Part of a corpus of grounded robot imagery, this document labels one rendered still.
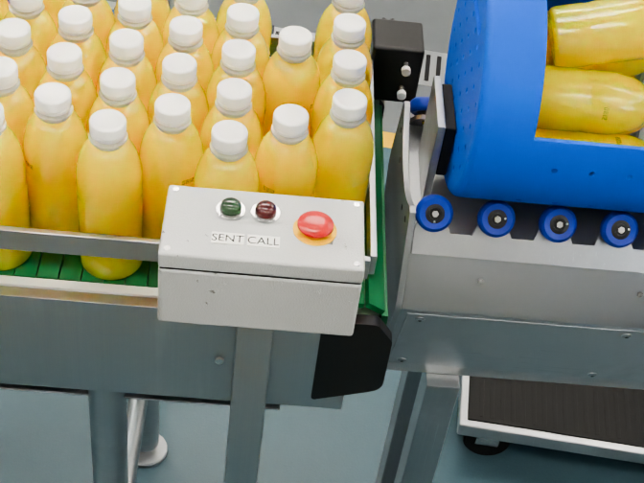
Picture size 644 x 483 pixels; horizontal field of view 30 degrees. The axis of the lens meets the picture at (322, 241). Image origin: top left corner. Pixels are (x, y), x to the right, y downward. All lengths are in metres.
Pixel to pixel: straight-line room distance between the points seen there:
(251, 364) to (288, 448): 1.06
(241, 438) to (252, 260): 0.33
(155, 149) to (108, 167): 0.06
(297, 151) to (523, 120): 0.25
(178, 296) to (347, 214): 0.19
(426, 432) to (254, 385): 0.49
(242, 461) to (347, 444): 0.94
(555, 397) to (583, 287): 0.86
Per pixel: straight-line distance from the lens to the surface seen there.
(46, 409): 2.43
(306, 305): 1.20
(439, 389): 1.70
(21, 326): 1.44
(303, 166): 1.32
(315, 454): 2.37
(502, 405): 2.32
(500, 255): 1.47
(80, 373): 1.49
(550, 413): 2.34
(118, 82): 1.34
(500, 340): 1.60
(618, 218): 1.48
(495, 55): 1.30
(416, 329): 1.56
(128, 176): 1.31
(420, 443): 1.80
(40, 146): 1.34
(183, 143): 1.32
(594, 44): 1.39
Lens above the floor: 1.93
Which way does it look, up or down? 45 degrees down
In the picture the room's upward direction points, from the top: 8 degrees clockwise
